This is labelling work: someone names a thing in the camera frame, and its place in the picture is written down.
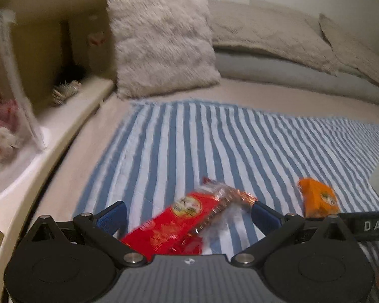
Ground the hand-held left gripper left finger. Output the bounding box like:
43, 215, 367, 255
28, 200, 147, 264

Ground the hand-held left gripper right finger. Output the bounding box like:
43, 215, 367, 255
231, 201, 351, 266

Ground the orange snack packet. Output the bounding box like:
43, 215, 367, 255
297, 178, 340, 219

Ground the red snack packet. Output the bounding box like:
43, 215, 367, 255
120, 177, 259, 258

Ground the blue white striped cloth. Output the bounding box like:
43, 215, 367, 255
74, 99, 379, 303

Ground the small furry object on shelf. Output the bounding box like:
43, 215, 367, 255
52, 80, 83, 106

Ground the clear plastic bag with toys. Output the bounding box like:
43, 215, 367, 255
0, 9, 48, 172

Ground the grey bed cushion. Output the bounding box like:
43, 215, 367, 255
215, 52, 379, 106

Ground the beige quilted pillow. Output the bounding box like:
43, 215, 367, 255
319, 14, 379, 95
208, 0, 340, 76

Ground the fluffy white pillow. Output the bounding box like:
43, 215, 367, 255
106, 0, 222, 100

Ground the wooden shelf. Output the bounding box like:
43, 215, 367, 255
0, 0, 117, 303

